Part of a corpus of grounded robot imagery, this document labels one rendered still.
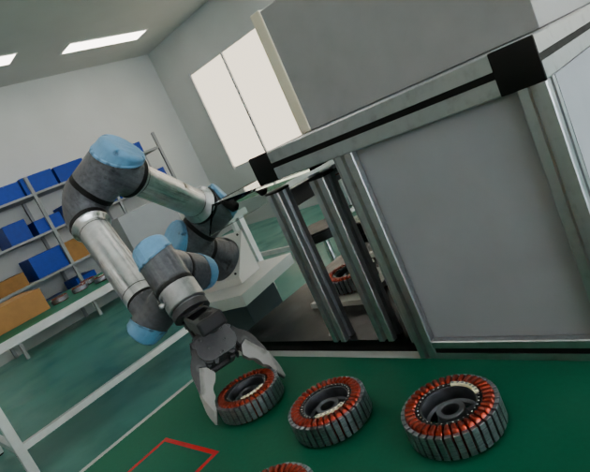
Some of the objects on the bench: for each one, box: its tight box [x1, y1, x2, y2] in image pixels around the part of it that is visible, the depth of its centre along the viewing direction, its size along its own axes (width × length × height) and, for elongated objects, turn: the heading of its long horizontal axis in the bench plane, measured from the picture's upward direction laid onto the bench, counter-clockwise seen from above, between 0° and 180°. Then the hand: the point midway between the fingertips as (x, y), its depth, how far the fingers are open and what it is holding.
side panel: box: [335, 74, 590, 361], centre depth 62 cm, size 28×3×32 cm, turn 111°
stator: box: [215, 368, 284, 425], centre depth 83 cm, size 11×11×4 cm
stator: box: [401, 374, 509, 461], centre depth 57 cm, size 11×11×4 cm
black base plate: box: [235, 242, 418, 351], centre depth 115 cm, size 47×64×2 cm
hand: (251, 398), depth 82 cm, fingers closed on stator, 13 cm apart
